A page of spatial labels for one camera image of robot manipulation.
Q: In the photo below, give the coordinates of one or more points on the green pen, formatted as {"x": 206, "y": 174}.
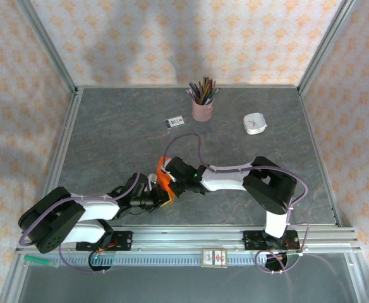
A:
{"x": 39, "y": 260}

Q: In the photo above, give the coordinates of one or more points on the label on front rail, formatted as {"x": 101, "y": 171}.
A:
{"x": 215, "y": 258}

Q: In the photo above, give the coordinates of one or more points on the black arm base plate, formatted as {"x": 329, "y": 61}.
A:
{"x": 124, "y": 241}
{"x": 249, "y": 240}

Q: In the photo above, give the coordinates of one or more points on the aluminium frame post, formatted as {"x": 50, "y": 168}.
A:
{"x": 326, "y": 47}
{"x": 48, "y": 47}

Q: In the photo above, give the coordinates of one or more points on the wide aluminium base rail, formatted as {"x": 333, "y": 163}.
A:
{"x": 187, "y": 240}

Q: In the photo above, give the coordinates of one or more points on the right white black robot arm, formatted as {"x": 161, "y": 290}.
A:
{"x": 269, "y": 186}

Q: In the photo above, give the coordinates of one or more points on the long white pencil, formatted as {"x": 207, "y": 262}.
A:
{"x": 192, "y": 95}

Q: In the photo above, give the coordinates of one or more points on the grey pencil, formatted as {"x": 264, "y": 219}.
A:
{"x": 194, "y": 91}

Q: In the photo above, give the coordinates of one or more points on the teal pencil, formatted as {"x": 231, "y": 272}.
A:
{"x": 214, "y": 94}

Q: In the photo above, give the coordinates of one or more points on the dark brown pencil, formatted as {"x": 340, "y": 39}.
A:
{"x": 205, "y": 86}

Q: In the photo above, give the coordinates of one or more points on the short white pencil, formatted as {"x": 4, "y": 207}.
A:
{"x": 209, "y": 101}

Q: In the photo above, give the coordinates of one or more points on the white square clock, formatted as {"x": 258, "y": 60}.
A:
{"x": 254, "y": 123}

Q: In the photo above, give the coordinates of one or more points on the pink pencil cup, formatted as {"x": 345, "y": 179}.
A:
{"x": 202, "y": 112}

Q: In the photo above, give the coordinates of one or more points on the thin aluminium frame rail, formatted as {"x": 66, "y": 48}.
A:
{"x": 140, "y": 86}

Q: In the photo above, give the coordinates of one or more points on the orange square paper sheet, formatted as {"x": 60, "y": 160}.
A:
{"x": 164, "y": 184}

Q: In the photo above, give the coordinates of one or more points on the aluminium side rail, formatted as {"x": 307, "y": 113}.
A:
{"x": 320, "y": 158}
{"x": 61, "y": 151}

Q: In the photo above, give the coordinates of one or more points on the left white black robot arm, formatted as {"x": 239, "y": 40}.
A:
{"x": 52, "y": 221}

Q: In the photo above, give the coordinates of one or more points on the small black white card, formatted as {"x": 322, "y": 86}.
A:
{"x": 175, "y": 122}

